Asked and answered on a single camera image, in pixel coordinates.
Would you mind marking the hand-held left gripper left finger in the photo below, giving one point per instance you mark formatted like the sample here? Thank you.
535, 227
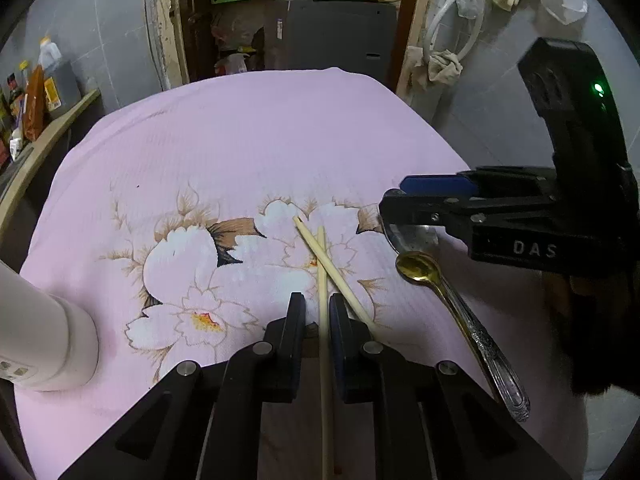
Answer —
240, 410

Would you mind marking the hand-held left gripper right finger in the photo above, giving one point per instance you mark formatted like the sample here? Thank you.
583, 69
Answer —
390, 410

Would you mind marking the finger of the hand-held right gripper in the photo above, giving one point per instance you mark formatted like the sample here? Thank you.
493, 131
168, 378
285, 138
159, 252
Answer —
425, 210
440, 185

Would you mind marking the white plastic utensil basket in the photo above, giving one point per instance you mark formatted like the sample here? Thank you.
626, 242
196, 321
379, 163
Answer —
45, 330

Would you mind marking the person's right hand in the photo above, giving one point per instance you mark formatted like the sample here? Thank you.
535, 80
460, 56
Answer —
585, 335

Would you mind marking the knotted beige rag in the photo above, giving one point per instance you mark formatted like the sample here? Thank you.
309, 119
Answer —
440, 65

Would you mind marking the grey cabinet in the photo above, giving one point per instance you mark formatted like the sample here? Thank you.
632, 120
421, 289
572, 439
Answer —
335, 40

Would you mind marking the pink floral tablecloth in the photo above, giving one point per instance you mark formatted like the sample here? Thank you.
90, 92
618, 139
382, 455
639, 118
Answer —
225, 135

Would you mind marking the white plastic jug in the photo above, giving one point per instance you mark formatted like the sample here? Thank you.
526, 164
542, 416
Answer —
232, 62

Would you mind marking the blue and white packet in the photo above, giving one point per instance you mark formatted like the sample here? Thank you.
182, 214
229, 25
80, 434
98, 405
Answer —
16, 145

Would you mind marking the orange spice packet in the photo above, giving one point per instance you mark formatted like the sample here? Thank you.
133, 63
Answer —
35, 105

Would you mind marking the wooden door frame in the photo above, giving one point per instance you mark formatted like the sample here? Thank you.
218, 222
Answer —
170, 25

